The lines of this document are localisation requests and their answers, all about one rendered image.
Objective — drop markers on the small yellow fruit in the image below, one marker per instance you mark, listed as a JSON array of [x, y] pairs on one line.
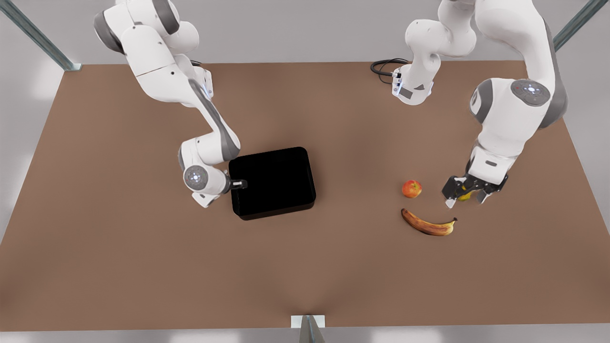
[[464, 196]]

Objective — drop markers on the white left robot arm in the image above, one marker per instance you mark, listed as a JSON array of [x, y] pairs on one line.
[[505, 109]]

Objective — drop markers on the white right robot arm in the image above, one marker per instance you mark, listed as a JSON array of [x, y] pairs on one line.
[[157, 62]]

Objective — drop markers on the ripe brown-spotted banana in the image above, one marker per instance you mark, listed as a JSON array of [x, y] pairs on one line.
[[426, 226]]

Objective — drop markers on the red apple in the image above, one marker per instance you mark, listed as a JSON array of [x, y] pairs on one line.
[[411, 189]]

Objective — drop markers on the black rectangular tray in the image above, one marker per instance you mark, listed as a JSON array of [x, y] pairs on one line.
[[271, 183]]

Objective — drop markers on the silver frame post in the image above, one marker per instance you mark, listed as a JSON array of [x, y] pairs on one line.
[[309, 328], [576, 21], [38, 35]]

